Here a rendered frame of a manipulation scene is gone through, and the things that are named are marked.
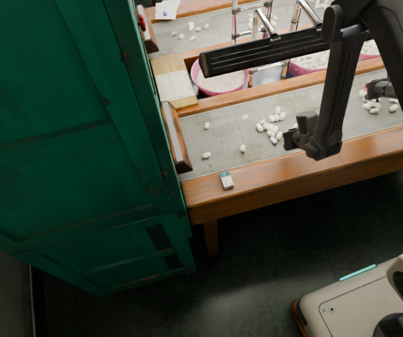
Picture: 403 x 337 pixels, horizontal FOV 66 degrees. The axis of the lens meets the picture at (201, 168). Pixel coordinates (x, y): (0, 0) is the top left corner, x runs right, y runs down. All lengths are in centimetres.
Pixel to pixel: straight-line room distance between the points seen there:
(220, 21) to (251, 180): 97
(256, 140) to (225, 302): 90
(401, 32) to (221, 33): 117
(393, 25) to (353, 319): 119
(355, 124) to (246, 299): 101
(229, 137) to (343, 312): 87
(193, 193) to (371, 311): 92
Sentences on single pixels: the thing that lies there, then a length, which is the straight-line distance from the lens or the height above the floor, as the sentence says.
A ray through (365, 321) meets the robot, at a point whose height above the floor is 28.
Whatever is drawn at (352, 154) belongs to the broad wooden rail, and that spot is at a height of 77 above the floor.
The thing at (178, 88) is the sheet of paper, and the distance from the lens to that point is 139.
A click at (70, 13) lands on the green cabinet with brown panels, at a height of 151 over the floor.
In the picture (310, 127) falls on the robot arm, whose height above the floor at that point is 100.
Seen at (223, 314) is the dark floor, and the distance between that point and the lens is 175.
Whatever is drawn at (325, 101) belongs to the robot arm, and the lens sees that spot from 86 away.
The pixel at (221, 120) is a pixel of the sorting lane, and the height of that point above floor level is 74.
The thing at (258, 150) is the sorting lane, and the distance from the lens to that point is 122.
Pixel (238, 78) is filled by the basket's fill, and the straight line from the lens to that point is 149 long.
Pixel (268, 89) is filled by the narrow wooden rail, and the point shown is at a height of 76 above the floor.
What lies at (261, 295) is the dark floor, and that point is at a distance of 177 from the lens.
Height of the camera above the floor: 174
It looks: 59 degrees down
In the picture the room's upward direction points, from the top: 7 degrees counter-clockwise
